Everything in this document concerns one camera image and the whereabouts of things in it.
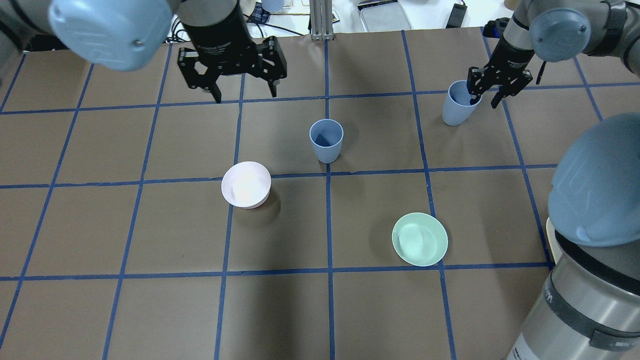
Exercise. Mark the blue cup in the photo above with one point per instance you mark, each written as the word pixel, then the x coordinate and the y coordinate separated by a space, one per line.
pixel 456 108
pixel 326 136

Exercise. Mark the black power adapter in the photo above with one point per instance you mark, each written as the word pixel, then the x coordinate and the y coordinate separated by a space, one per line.
pixel 457 15

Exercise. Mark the grey kitchen scale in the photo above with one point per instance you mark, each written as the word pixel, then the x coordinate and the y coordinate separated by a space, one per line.
pixel 383 16

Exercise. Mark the green bowl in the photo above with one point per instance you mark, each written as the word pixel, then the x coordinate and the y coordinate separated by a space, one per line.
pixel 420 239

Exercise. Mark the aluminium frame post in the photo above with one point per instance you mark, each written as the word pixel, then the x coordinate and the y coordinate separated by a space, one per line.
pixel 321 20

